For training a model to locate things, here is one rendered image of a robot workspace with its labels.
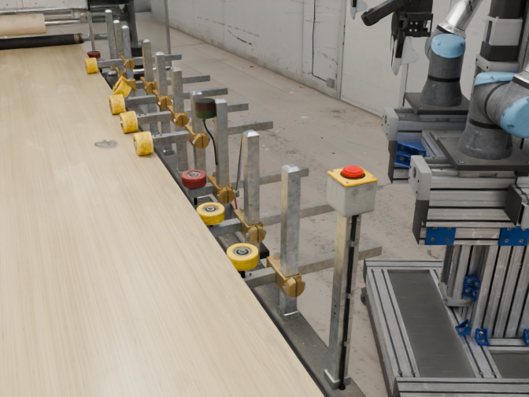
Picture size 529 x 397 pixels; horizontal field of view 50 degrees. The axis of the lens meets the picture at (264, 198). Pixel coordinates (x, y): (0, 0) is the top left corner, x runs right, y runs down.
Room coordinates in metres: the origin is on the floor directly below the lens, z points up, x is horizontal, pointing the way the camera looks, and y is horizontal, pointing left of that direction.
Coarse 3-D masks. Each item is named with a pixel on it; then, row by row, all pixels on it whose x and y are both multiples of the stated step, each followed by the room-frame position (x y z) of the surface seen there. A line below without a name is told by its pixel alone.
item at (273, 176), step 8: (304, 168) 1.83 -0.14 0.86; (264, 176) 1.76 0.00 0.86; (272, 176) 1.77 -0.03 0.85; (280, 176) 1.78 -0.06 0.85; (304, 176) 1.82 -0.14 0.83; (208, 184) 1.69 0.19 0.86; (232, 184) 1.71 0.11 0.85; (240, 184) 1.72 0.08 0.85; (192, 192) 1.65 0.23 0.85; (200, 192) 1.66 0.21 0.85; (208, 192) 1.68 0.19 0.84
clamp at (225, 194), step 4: (208, 176) 1.73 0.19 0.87; (212, 176) 1.73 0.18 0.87; (208, 180) 1.73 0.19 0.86; (212, 180) 1.70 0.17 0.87; (216, 184) 1.67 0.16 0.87; (216, 188) 1.65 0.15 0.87; (220, 188) 1.64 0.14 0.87; (224, 188) 1.64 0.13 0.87; (228, 188) 1.64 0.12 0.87; (232, 188) 1.66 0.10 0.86; (216, 192) 1.65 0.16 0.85; (220, 192) 1.63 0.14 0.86; (224, 192) 1.63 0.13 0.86; (228, 192) 1.63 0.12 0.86; (232, 192) 1.64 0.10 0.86; (216, 196) 1.63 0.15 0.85; (220, 196) 1.62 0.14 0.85; (224, 196) 1.63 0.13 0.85; (228, 196) 1.63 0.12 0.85; (232, 196) 1.64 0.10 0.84; (220, 200) 1.62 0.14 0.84; (224, 200) 1.63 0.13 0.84; (228, 200) 1.63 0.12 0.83; (232, 200) 1.64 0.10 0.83
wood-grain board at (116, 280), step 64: (0, 64) 3.21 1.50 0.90; (64, 64) 3.21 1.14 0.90; (0, 128) 2.13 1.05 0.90; (64, 128) 2.13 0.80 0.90; (0, 192) 1.55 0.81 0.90; (64, 192) 1.55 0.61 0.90; (128, 192) 1.55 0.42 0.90; (0, 256) 1.19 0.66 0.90; (64, 256) 1.19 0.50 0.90; (128, 256) 1.19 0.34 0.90; (192, 256) 1.19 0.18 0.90; (0, 320) 0.94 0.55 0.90; (64, 320) 0.94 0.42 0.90; (128, 320) 0.94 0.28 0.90; (192, 320) 0.94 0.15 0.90; (256, 320) 0.94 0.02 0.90; (0, 384) 0.76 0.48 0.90; (64, 384) 0.76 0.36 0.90; (128, 384) 0.76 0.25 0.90; (192, 384) 0.76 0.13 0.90; (256, 384) 0.76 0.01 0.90
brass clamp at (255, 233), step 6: (234, 210) 1.51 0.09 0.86; (234, 216) 1.51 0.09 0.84; (240, 216) 1.47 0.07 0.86; (246, 228) 1.41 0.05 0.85; (252, 228) 1.41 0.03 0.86; (258, 228) 1.40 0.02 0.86; (246, 234) 1.40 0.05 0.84; (252, 234) 1.39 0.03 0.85; (258, 234) 1.40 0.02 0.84; (264, 234) 1.41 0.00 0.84; (246, 240) 1.41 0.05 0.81; (252, 240) 1.39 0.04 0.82; (258, 240) 1.40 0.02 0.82
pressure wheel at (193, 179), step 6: (186, 174) 1.67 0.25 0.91; (192, 174) 1.67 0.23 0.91; (198, 174) 1.68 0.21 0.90; (204, 174) 1.67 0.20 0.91; (186, 180) 1.64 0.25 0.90; (192, 180) 1.63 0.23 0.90; (198, 180) 1.64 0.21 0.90; (204, 180) 1.65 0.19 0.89; (186, 186) 1.64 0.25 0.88; (192, 186) 1.63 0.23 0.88; (198, 186) 1.64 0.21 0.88
